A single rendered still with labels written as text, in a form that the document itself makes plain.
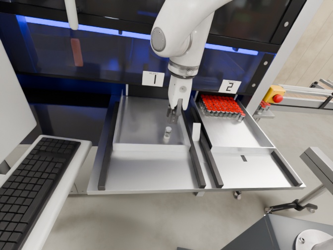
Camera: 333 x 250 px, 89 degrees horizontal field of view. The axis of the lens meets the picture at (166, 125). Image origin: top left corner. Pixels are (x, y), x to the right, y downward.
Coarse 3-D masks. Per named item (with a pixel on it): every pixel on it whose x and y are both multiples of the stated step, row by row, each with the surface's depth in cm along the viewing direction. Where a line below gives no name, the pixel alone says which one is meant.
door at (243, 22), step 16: (240, 0) 55; (256, 0) 56; (272, 0) 56; (288, 0) 57; (224, 16) 58; (240, 16) 58; (256, 16) 59; (272, 16) 59; (224, 32) 61; (240, 32) 62; (256, 32) 62; (272, 32) 63
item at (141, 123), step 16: (128, 96) 81; (128, 112) 72; (144, 112) 74; (160, 112) 76; (128, 128) 65; (144, 128) 66; (160, 128) 68; (176, 128) 69; (112, 144) 54; (128, 144) 55; (144, 144) 56; (160, 144) 57; (176, 144) 58
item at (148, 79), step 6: (144, 72) 66; (150, 72) 67; (156, 72) 67; (144, 78) 68; (150, 78) 68; (156, 78) 69; (162, 78) 69; (144, 84) 70; (150, 84) 70; (156, 84) 70; (162, 84) 71
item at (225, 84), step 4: (224, 80) 73; (228, 80) 73; (224, 84) 74; (228, 84) 74; (236, 84) 75; (220, 88) 75; (224, 88) 75; (228, 88) 76; (232, 88) 76; (236, 88) 76; (224, 92) 77; (228, 92) 77; (232, 92) 77
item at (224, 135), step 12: (192, 96) 85; (204, 120) 77; (216, 120) 78; (228, 120) 80; (252, 120) 78; (204, 132) 68; (216, 132) 71; (228, 132) 73; (240, 132) 74; (252, 132) 76; (216, 144) 66; (228, 144) 67; (240, 144) 68; (252, 144) 69; (264, 144) 70
